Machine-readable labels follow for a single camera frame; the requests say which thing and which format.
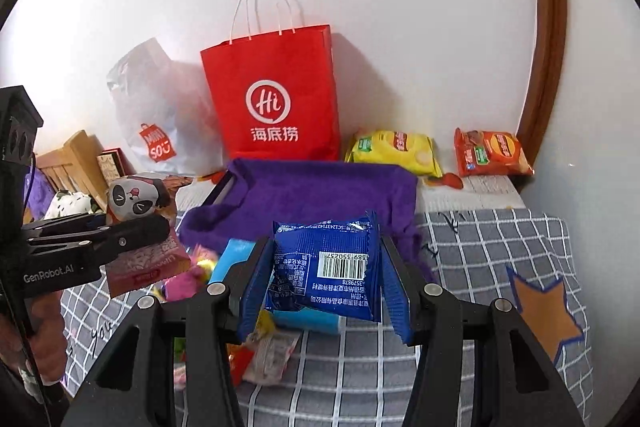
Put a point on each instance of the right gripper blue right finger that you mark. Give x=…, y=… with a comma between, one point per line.
x=396, y=289

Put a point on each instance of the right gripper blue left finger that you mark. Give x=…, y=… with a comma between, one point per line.
x=256, y=273

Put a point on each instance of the blue foil snack packet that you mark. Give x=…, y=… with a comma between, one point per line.
x=330, y=266

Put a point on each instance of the pink panda snack pouch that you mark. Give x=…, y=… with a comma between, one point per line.
x=142, y=210

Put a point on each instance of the left hand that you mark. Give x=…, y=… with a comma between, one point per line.
x=48, y=344

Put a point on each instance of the wooden chair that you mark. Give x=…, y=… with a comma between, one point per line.
x=74, y=167

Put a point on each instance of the purple towel lined tray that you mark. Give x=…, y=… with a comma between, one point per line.
x=306, y=192

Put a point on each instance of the white printed sheet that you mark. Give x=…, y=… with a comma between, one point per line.
x=478, y=192

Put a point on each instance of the framed picture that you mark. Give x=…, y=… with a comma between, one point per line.
x=113, y=164

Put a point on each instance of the grey checked bed cover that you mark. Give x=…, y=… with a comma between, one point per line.
x=131, y=383

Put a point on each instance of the yellow chips bag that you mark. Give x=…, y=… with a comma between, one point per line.
x=414, y=152

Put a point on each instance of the orange red chips bag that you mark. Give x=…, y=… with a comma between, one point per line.
x=490, y=153

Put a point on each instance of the white Miniso plastic bag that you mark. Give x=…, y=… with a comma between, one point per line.
x=165, y=112

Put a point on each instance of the red Haidilao paper bag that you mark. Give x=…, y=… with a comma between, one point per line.
x=275, y=94

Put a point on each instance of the brown wooden door frame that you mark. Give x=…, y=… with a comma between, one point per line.
x=544, y=79

